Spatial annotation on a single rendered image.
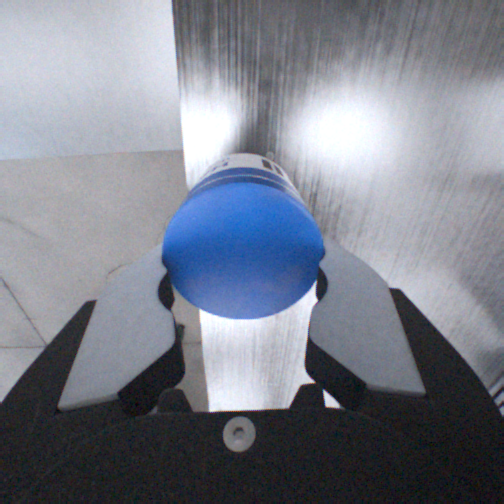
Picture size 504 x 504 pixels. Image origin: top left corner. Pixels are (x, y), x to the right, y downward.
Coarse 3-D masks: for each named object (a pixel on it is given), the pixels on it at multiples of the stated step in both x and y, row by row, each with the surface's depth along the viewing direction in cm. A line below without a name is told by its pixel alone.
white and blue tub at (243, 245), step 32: (224, 160) 14; (256, 160) 13; (192, 192) 10; (224, 192) 9; (256, 192) 9; (288, 192) 10; (192, 224) 10; (224, 224) 10; (256, 224) 10; (288, 224) 10; (192, 256) 11; (224, 256) 11; (256, 256) 11; (288, 256) 11; (320, 256) 11; (192, 288) 11; (224, 288) 12; (256, 288) 12; (288, 288) 12
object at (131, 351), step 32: (160, 256) 11; (128, 288) 9; (160, 288) 9; (96, 320) 8; (128, 320) 8; (160, 320) 8; (96, 352) 7; (128, 352) 7; (160, 352) 7; (96, 384) 6; (128, 384) 6; (160, 384) 7; (128, 416) 6
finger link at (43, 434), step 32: (64, 352) 7; (32, 384) 6; (64, 384) 6; (0, 416) 5; (32, 416) 5; (64, 416) 5; (96, 416) 5; (0, 448) 5; (32, 448) 5; (64, 448) 5; (0, 480) 4; (32, 480) 4
